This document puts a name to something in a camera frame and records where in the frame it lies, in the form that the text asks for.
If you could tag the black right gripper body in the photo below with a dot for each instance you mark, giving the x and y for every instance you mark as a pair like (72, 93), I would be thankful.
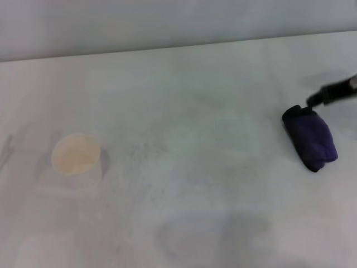
(341, 88)

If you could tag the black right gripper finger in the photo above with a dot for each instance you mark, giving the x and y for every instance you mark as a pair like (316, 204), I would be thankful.
(314, 100)

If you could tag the purple rag with black trim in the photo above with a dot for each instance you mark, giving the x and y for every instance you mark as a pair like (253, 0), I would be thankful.
(309, 139)

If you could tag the white paper cup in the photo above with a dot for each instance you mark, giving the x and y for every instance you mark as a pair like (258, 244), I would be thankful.
(75, 155)

